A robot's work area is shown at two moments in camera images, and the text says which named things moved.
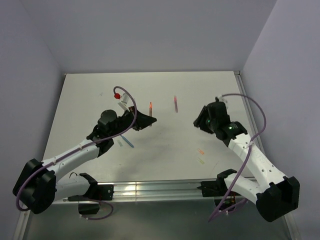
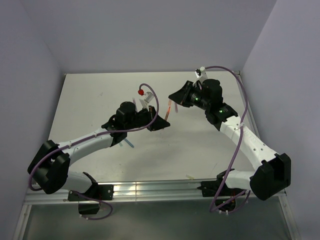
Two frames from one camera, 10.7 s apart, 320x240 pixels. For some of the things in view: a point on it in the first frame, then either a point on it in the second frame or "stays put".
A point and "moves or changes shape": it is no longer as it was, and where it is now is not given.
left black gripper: x=142 y=121 -> x=159 y=124
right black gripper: x=200 y=120 -> x=181 y=96
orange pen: x=150 y=111 moves or changes shape
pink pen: x=176 y=103 stays put
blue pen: x=128 y=143 stays put
